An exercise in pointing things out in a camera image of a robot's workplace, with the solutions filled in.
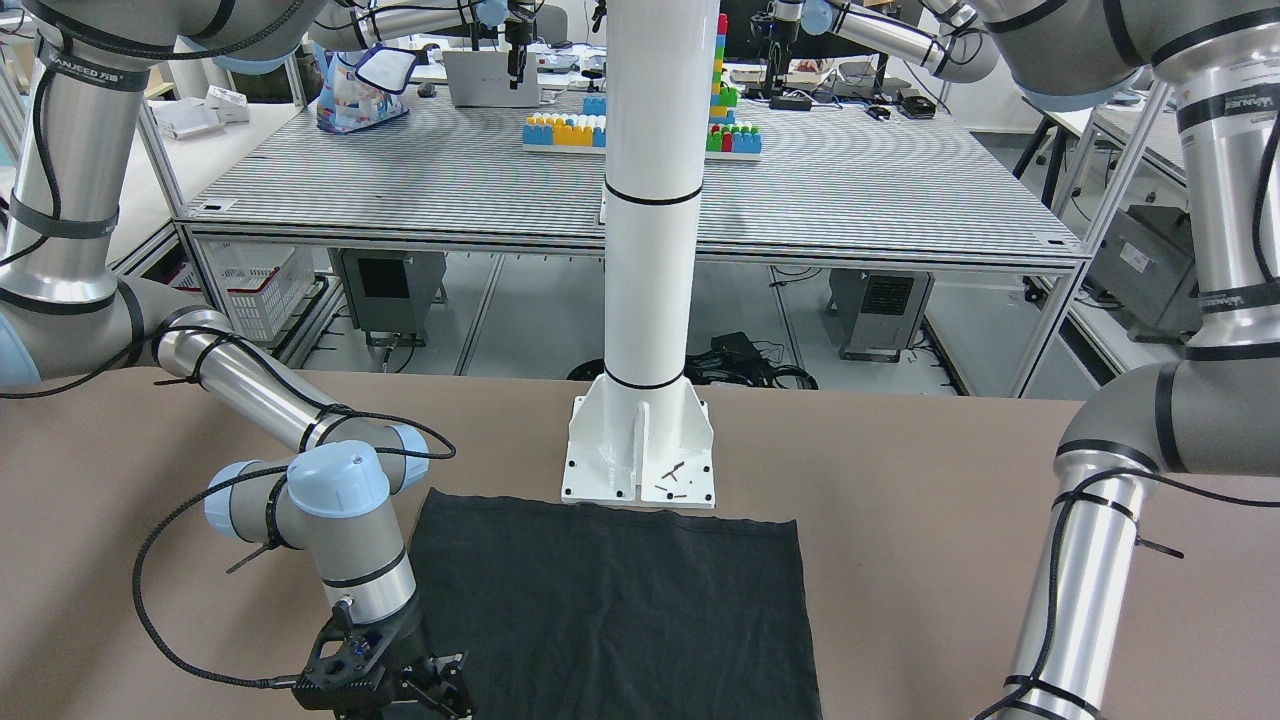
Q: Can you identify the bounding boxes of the white plastic crate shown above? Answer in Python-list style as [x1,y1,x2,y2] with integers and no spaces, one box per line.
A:
[206,242,315,345]

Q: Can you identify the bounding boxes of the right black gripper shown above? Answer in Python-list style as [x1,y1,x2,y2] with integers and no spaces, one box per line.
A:
[375,594,471,719]

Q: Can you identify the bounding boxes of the black graphic t-shirt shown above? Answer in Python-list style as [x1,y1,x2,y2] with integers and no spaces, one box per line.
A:
[410,489,823,719]

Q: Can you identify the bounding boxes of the printed plastic bag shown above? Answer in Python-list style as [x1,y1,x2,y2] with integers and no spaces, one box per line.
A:
[315,44,417,135]

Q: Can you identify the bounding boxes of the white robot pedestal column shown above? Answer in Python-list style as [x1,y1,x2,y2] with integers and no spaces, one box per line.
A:
[561,0,717,511]

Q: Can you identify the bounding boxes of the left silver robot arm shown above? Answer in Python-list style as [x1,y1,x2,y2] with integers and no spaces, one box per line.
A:
[974,1,1279,719]

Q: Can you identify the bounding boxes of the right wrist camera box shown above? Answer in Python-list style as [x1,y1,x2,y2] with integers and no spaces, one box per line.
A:
[292,618,396,719]

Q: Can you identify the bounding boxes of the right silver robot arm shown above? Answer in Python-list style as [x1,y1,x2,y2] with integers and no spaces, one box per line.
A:
[3,1,474,719]

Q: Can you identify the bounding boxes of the colourful toy block set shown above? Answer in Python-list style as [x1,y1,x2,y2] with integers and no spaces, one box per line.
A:
[522,1,765,168]

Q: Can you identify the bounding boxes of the silver laptop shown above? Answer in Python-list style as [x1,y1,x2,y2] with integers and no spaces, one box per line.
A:
[442,50,541,108]

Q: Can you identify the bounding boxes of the striped metal workbench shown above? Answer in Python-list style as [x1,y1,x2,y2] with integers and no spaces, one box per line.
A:
[175,85,1091,398]

